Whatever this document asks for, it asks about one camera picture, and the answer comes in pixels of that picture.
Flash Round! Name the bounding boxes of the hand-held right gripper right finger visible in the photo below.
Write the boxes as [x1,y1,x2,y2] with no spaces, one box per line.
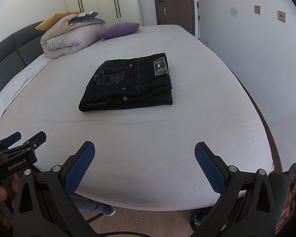
[194,142,287,237]

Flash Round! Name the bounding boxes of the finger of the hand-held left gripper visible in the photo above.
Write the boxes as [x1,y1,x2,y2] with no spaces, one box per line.
[22,131,47,151]
[2,131,22,148]

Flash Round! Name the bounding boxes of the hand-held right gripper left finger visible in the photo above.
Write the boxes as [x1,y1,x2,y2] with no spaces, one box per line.
[11,141,100,237]

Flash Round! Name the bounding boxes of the black denim pants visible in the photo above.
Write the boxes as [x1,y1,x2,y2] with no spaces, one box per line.
[78,53,173,113]

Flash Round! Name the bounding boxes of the person's left leg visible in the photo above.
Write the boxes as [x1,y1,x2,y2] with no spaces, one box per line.
[70,194,116,216]

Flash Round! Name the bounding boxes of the person's right foot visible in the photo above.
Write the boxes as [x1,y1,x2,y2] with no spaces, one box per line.
[194,211,214,229]

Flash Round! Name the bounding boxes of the flat white pillow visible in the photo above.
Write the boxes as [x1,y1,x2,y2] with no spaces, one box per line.
[0,54,52,122]

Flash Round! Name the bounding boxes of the bed with white sheet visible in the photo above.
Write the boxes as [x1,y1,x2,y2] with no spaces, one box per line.
[0,25,274,211]

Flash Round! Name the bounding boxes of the grey padded headboard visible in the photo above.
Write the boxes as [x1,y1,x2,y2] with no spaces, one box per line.
[0,21,51,115]

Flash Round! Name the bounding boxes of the folded beige duvet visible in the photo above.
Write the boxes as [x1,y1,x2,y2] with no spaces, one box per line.
[40,11,106,60]

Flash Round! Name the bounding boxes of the yellow pillow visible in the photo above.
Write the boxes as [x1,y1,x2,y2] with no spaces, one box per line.
[35,11,81,31]

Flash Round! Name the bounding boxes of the folded grey-blue blanket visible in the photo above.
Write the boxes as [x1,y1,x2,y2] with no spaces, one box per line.
[68,12,106,26]

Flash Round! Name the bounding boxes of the purple pillow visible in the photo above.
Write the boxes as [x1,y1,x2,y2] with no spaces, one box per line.
[96,22,140,39]

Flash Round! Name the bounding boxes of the thin stick by door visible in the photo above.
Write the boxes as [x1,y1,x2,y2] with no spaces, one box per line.
[197,1,202,39]

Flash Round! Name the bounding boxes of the brown wooden door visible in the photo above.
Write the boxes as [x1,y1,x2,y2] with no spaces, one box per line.
[152,0,196,35]

